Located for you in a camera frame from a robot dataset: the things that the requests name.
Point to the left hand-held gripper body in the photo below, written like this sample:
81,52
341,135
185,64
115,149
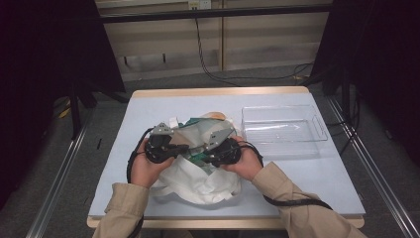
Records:
158,145

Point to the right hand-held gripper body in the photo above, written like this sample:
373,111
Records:
226,150

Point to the white plastic bag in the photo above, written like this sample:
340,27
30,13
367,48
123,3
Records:
194,181

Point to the person's right hand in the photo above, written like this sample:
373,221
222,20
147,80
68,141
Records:
246,165

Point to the person's left hand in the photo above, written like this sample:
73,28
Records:
145,172

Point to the clear plastic tray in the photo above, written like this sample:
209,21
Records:
282,130

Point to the black metal stand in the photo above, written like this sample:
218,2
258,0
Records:
75,112

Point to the black horizontal bar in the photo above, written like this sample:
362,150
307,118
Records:
214,13

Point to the black curtain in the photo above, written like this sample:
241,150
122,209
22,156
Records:
379,66
39,66

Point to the aluminium floor rail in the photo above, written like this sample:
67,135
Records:
373,172
56,185

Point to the white wall outlet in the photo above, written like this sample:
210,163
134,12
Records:
199,4

